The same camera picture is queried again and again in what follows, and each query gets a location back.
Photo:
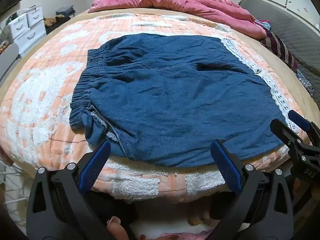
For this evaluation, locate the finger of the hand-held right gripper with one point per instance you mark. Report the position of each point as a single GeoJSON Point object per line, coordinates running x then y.
{"type": "Point", "coordinates": [298, 120]}
{"type": "Point", "coordinates": [281, 131]}

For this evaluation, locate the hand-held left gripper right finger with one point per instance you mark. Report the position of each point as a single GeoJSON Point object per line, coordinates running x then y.
{"type": "Point", "coordinates": [226, 167]}

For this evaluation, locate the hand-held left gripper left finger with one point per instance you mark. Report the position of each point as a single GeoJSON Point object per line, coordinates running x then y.
{"type": "Point", "coordinates": [96, 165]}

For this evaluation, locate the beige bed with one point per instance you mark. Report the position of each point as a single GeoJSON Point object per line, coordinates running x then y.
{"type": "Point", "coordinates": [290, 87]}

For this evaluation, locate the floral patterned cloth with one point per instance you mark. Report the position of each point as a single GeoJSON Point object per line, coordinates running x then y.
{"type": "Point", "coordinates": [305, 81]}

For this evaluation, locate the person's right foot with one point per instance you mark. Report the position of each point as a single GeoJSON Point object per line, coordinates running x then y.
{"type": "Point", "coordinates": [197, 217]}

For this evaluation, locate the person's foot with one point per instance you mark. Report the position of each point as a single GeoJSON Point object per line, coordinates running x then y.
{"type": "Point", "coordinates": [197, 217]}
{"type": "Point", "coordinates": [113, 225]}

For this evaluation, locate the person's left foot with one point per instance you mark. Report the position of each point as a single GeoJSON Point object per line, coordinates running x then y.
{"type": "Point", "coordinates": [113, 225]}

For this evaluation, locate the striped dark cloth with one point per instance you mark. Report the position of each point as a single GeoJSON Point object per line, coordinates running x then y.
{"type": "Point", "coordinates": [277, 45]}

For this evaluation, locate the person's pink dotted clothing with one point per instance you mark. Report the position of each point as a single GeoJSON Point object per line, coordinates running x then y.
{"type": "Point", "coordinates": [180, 235]}

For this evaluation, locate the grey quilted headboard pad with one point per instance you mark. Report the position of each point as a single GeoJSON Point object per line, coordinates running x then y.
{"type": "Point", "coordinates": [287, 30]}

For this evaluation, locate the orange and white printed blanket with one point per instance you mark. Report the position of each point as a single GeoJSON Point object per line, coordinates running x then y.
{"type": "Point", "coordinates": [50, 80]}

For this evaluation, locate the multicoloured small cloth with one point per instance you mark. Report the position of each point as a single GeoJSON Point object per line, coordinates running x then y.
{"type": "Point", "coordinates": [263, 25]}

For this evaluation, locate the grey chair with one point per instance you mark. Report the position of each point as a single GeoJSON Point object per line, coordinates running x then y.
{"type": "Point", "coordinates": [8, 57]}

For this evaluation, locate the brown plush toy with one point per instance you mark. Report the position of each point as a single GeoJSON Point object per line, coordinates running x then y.
{"type": "Point", "coordinates": [51, 21]}

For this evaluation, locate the white drawer cabinet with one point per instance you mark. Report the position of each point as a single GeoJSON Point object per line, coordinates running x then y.
{"type": "Point", "coordinates": [25, 30]}

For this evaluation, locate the folded dark clothes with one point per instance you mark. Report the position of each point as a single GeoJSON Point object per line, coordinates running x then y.
{"type": "Point", "coordinates": [65, 11]}

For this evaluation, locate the pink duvet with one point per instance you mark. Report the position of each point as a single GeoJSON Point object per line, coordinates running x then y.
{"type": "Point", "coordinates": [175, 2]}

